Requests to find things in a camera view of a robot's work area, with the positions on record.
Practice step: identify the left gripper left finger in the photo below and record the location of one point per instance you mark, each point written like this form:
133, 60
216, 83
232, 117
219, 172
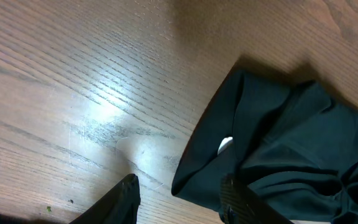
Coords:
119, 206

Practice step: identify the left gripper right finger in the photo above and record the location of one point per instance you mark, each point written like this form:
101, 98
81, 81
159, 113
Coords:
240, 205

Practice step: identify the black polo shirt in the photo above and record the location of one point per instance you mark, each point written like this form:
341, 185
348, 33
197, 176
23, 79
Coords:
295, 147

